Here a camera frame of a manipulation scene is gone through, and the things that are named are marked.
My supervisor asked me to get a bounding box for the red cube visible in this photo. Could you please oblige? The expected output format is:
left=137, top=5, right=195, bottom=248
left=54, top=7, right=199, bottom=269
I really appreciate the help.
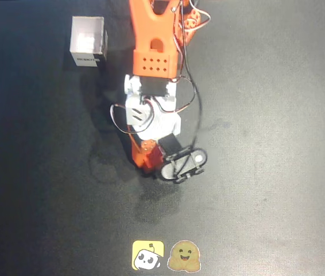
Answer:
left=146, top=146, right=164, bottom=173

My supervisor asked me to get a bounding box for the white cardboard box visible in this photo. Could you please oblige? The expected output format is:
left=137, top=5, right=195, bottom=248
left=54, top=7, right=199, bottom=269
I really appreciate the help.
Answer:
left=69, top=16, right=109, bottom=68

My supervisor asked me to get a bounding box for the black webcam on gripper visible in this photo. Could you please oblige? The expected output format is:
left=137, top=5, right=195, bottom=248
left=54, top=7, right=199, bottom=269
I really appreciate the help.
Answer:
left=160, top=145, right=208, bottom=185

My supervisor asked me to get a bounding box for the yellow robot face sticker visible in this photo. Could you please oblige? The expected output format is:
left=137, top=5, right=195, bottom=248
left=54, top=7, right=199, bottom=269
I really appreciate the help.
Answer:
left=131, top=240, right=165, bottom=271

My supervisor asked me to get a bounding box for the hugging face emoji sticker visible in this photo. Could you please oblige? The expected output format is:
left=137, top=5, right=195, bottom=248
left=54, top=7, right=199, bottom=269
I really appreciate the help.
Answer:
left=167, top=240, right=202, bottom=273

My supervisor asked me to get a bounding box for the black table mat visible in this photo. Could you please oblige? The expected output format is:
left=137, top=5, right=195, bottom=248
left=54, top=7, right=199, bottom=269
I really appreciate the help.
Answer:
left=0, top=0, right=325, bottom=276

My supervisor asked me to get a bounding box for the red black servo wire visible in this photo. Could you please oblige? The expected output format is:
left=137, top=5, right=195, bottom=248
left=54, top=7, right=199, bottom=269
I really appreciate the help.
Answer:
left=110, top=97, right=156, bottom=135

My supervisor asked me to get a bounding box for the white cable loop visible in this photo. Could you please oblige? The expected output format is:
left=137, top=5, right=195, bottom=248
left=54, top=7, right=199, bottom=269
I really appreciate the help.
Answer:
left=188, top=0, right=211, bottom=34

